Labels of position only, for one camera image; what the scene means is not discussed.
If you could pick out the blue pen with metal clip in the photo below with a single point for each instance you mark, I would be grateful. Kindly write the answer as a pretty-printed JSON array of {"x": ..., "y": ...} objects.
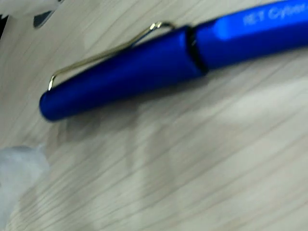
[{"x": 144, "y": 67}]

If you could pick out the white flat device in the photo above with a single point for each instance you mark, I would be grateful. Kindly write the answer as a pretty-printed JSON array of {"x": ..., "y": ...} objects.
[{"x": 21, "y": 7}]

